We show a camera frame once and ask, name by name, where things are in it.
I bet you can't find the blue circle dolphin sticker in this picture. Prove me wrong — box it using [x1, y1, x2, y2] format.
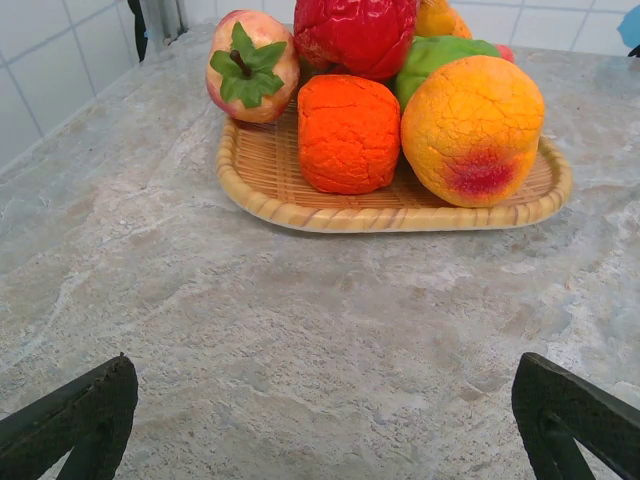
[616, 4, 640, 57]

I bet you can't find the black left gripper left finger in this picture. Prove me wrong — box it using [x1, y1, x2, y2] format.
[0, 353, 140, 480]

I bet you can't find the orange toy fruit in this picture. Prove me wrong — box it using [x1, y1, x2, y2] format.
[296, 74, 402, 196]

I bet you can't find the yellow-orange toy fruit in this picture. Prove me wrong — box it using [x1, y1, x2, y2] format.
[414, 0, 474, 40]

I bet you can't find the yellow peach with red spot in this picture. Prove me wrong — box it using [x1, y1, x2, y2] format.
[400, 54, 546, 209]

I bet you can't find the aluminium frame post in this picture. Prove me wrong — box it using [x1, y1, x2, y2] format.
[148, 0, 190, 47]

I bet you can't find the pink apple with green leaf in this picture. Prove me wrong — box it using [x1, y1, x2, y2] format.
[205, 9, 301, 125]

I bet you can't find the woven bamboo tray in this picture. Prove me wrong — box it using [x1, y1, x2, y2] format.
[215, 98, 574, 235]

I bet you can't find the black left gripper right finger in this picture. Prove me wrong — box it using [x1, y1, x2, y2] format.
[511, 352, 640, 480]

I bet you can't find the bright green toy fruit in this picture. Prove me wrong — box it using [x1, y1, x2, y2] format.
[394, 34, 503, 114]

